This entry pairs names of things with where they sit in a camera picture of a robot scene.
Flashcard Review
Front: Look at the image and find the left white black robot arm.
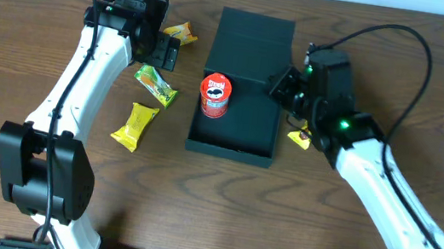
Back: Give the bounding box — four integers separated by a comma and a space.
0, 0, 180, 249

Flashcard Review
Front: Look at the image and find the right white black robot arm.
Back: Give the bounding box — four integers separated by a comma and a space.
268, 49, 444, 249

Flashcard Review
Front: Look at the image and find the dark green open gift box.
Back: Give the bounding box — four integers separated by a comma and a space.
185, 7, 295, 168

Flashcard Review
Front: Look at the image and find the green orange snack packet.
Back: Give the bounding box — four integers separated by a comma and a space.
135, 65, 177, 108

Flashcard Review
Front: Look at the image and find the orange cracker snack packet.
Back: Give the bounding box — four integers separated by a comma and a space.
163, 21, 198, 45

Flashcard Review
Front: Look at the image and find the yellow brown chocolate snack packet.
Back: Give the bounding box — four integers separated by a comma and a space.
287, 122, 312, 150

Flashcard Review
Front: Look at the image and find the red Pringles can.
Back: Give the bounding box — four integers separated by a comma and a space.
199, 72, 232, 119

